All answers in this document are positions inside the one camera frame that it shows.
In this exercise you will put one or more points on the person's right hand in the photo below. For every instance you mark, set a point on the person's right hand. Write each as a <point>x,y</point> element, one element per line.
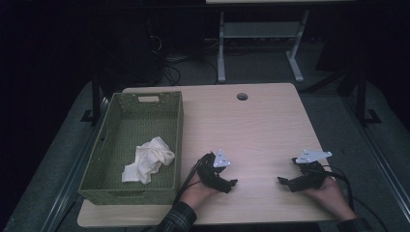
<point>332,199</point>

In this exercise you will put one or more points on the green woven basket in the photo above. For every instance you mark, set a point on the green woven basket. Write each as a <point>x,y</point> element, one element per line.
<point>141,129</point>

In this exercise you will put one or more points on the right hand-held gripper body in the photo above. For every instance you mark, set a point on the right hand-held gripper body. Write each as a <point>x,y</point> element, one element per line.
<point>311,179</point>

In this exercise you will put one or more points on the person's left hand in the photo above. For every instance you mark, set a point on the person's left hand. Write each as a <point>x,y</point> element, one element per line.
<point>196,195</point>

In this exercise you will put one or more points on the white desk with metal frame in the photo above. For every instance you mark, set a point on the white desk with metal frame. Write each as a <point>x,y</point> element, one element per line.
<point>261,29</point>

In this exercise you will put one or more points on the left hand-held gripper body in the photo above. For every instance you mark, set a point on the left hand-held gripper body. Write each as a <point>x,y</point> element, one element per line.
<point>209,174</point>

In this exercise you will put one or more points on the cream cloth with brown print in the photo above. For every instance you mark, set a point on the cream cloth with brown print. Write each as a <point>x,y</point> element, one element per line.
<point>149,161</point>

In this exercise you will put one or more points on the black metal stand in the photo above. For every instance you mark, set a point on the black metal stand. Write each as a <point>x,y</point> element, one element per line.
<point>361,96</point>
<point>95,96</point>

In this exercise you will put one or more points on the grey round table grommet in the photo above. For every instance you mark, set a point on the grey round table grommet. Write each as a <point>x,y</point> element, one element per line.
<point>242,96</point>

